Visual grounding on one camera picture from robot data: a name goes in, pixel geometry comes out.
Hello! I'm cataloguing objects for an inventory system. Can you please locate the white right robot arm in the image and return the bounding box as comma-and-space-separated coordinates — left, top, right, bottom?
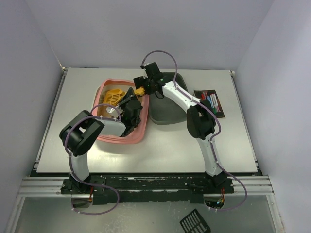
134, 62, 232, 189

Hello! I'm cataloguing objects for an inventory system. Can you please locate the black slotted spatula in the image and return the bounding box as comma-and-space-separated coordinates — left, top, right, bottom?
179, 209, 211, 233

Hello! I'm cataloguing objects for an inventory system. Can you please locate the pink cap white marker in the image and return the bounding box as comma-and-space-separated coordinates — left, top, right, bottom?
213, 93, 221, 112

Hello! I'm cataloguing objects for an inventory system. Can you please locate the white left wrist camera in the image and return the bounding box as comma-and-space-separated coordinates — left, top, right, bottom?
106, 107, 119, 118

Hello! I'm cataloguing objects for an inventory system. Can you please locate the green cap white marker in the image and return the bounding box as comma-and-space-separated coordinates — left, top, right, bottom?
210, 93, 219, 113

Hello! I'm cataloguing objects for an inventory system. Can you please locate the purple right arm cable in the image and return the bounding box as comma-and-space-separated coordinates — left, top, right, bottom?
140, 50, 248, 212

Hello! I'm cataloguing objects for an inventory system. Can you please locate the yellow litter scoop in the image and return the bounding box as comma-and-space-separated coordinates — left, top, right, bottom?
103, 87, 145, 106

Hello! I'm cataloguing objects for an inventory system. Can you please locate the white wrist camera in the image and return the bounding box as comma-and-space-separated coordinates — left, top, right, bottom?
140, 64, 148, 79
106, 107, 119, 118

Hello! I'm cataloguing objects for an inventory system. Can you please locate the dark grey plastic tray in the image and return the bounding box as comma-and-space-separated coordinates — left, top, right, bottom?
148, 71, 188, 125

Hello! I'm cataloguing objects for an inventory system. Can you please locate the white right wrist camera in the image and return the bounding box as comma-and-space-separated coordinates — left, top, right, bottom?
140, 64, 148, 79

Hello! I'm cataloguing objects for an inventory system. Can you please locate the dark hardcover book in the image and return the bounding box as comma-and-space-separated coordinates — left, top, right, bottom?
193, 90, 225, 118

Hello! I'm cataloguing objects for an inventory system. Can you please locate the light blue correction tape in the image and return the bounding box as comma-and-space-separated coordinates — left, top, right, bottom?
206, 96, 213, 108

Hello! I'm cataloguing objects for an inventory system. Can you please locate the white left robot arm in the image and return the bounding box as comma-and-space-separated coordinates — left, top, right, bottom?
59, 87, 144, 191

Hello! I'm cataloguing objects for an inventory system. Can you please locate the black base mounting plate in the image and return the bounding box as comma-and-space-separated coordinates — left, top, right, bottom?
60, 173, 234, 205

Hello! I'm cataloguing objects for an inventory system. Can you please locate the pink litter box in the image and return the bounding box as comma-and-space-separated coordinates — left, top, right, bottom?
93, 79, 149, 144

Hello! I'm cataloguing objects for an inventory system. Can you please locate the aluminium frame rail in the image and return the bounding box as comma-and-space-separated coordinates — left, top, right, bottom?
18, 175, 274, 197

